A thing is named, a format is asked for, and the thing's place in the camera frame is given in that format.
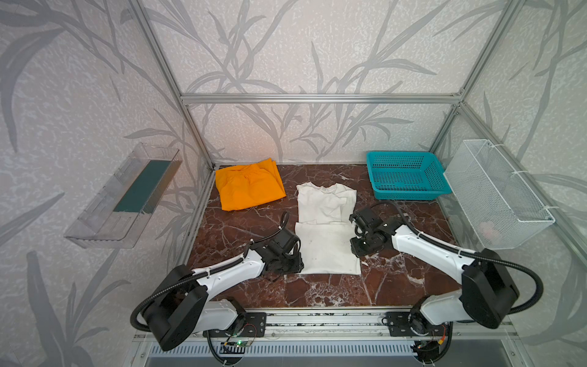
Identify teal plastic basket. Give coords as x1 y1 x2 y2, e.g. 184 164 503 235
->
366 151 452 201

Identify orange drawstring shorts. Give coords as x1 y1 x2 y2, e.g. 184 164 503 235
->
216 158 287 211

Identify clear acrylic wall shelf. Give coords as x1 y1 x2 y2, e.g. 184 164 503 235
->
64 143 183 249

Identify aluminium mounting rail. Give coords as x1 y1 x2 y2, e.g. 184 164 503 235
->
132 306 519 343

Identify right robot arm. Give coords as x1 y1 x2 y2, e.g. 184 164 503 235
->
349 208 519 335

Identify white wire mesh basket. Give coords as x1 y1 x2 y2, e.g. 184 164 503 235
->
444 139 556 250

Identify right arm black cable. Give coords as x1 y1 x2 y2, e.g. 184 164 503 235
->
371 200 545 363

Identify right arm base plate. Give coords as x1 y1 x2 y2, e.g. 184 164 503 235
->
382 311 446 339

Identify white garment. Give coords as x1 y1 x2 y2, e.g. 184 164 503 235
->
295 182 362 275

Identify pink object in wire basket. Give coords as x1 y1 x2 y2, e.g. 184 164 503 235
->
478 221 501 242

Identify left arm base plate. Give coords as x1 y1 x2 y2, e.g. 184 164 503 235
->
208 312 268 338

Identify small circuit board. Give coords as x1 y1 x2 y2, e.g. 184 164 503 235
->
223 339 255 350

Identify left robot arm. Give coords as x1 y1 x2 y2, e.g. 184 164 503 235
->
130 228 304 351

